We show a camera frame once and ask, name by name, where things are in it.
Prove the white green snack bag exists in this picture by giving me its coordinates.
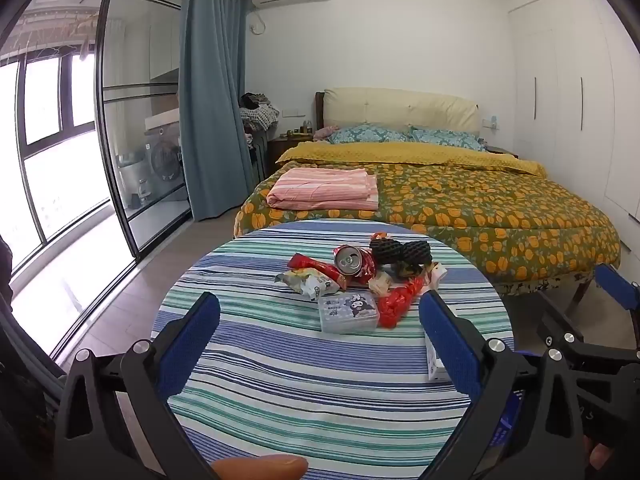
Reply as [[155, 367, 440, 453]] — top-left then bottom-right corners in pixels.
[[274, 268, 341, 302]]

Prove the red snack wrapper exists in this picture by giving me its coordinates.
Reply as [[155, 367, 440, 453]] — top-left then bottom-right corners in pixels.
[[334, 244, 376, 287], [288, 253, 346, 286]]

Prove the red foam net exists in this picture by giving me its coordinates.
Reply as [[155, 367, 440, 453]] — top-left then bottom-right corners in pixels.
[[377, 276, 425, 330]]

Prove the black foam net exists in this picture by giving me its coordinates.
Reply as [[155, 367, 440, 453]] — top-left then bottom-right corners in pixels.
[[397, 241, 434, 267], [369, 237, 402, 264]]

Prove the person's right hand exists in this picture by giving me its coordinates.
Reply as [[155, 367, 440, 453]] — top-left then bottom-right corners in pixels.
[[589, 452, 613, 480]]

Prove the ceiling drying rack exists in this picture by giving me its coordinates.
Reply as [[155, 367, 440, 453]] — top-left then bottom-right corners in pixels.
[[0, 0, 97, 57]]

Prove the wooden nightstand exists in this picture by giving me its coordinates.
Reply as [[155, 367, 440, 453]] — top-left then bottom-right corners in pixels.
[[267, 134, 316, 182]]

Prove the sliding glass door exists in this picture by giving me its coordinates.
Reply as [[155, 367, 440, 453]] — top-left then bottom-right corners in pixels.
[[97, 0, 195, 261]]

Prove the clothes pile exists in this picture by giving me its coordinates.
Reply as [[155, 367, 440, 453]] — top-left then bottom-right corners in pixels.
[[239, 92, 280, 134]]

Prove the dark cloth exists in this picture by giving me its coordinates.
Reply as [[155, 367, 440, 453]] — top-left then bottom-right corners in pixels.
[[0, 235, 68, 480]]

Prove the floral bed skirt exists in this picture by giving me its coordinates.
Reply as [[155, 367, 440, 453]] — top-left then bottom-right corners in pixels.
[[492, 269, 598, 297]]

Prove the dark yellow wrapper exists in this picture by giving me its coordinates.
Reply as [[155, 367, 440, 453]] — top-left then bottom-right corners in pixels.
[[396, 260, 427, 282]]

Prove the person's left hand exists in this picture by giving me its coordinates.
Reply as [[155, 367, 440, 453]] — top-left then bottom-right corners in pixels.
[[210, 454, 309, 480]]

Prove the orange floral quilt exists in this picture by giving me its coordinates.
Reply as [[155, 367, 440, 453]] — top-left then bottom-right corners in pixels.
[[235, 162, 623, 282]]

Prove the white wardrobe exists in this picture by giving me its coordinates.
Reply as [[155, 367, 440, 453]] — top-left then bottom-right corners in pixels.
[[507, 0, 640, 233]]

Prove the clear box cartoon print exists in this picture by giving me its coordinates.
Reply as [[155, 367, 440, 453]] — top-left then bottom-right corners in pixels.
[[318, 292, 379, 334]]

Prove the wooden bed leg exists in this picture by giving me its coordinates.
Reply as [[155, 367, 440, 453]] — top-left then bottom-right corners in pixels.
[[564, 272, 597, 312]]

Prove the yellow blanket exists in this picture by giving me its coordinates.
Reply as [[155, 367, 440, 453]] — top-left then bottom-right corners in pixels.
[[276, 141, 548, 177]]

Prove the window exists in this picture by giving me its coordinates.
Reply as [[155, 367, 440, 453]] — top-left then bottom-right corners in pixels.
[[0, 50, 112, 281]]

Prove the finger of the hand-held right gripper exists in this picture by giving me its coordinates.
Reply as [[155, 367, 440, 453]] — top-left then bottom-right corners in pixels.
[[593, 263, 640, 321], [536, 305, 601, 356]]

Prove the beige headboard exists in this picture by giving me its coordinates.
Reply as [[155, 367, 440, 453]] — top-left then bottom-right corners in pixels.
[[322, 86, 479, 136]]

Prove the small white box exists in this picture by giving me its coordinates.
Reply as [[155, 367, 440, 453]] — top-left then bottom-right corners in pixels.
[[425, 339, 452, 382]]

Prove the beige wrapper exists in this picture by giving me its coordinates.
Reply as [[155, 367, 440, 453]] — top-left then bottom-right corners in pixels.
[[368, 270, 397, 294]]

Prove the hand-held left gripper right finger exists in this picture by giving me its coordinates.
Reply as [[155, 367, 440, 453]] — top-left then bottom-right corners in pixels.
[[419, 290, 586, 480]]

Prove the striped tablecloth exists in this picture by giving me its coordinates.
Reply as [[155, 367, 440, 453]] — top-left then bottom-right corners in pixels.
[[150, 220, 516, 480]]

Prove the white orange wrapper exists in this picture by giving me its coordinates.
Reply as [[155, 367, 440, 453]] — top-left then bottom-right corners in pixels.
[[424, 262, 448, 295]]

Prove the pink folded blanket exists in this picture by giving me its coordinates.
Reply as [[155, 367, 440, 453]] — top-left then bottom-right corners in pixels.
[[266, 167, 379, 212]]

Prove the blue plastic basket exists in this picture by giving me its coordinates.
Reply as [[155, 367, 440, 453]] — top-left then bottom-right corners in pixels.
[[492, 387, 526, 448]]

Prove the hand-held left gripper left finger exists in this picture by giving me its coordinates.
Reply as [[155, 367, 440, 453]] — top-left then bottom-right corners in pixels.
[[54, 291, 222, 480]]

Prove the blue curtain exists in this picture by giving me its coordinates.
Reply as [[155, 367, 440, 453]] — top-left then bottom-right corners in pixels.
[[178, 0, 257, 222]]

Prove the teal patterned pillow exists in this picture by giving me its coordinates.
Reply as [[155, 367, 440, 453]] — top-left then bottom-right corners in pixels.
[[327, 124, 412, 145], [410, 127, 487, 152]]

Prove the washing machine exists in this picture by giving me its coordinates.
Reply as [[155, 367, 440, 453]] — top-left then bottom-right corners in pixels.
[[144, 132, 189, 202]]

